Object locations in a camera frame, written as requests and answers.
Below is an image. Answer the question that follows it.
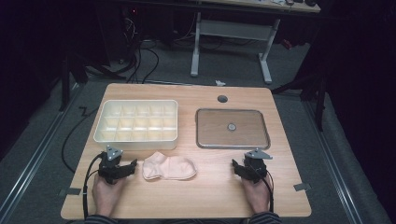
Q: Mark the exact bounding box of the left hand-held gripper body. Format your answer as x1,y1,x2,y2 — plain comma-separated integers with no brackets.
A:
97,144,126,185

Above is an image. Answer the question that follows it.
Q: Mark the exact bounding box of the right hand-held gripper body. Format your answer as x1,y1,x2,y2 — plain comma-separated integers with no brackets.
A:
244,147,274,184

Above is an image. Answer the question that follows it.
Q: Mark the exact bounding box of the pale pink sock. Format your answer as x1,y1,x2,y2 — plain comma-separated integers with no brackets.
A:
142,151,198,181

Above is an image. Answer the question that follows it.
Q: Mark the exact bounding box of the white divided storage box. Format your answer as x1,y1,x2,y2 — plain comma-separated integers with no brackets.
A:
92,99,179,151

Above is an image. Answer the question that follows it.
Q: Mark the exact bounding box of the person's right hand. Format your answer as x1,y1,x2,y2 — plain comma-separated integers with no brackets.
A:
242,175,272,215

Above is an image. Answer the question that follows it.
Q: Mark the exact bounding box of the person's left hand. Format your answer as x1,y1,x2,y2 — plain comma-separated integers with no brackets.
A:
92,176,126,217

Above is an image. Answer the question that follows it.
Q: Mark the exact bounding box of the grey rectangular metal tray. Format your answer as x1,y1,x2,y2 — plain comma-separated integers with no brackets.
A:
194,107,272,150

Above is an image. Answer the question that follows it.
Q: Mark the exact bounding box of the grey tape strip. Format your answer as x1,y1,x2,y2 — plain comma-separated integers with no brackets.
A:
58,187,82,197
292,182,313,192

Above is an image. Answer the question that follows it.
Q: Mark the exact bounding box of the black metal stand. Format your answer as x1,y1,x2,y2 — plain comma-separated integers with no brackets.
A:
58,55,126,113
270,70,329,133

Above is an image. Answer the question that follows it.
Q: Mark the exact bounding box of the wooden desk with white legs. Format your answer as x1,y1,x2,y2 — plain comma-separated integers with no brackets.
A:
189,0,322,86

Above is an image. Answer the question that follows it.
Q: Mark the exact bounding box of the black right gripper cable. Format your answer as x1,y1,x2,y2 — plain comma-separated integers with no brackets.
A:
264,172,276,214

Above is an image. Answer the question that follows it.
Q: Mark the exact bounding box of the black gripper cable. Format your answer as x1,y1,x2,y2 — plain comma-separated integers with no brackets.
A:
264,172,276,214
81,152,104,220

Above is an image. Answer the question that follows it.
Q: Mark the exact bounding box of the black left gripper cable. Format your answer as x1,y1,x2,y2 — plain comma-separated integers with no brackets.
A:
81,152,104,220

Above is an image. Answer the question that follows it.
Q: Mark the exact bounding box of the metal floor rail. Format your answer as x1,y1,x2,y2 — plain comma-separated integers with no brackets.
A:
0,83,86,220
303,98,364,224

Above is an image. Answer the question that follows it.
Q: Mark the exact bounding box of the bundle of black cables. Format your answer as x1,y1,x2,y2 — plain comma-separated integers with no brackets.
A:
123,15,161,85

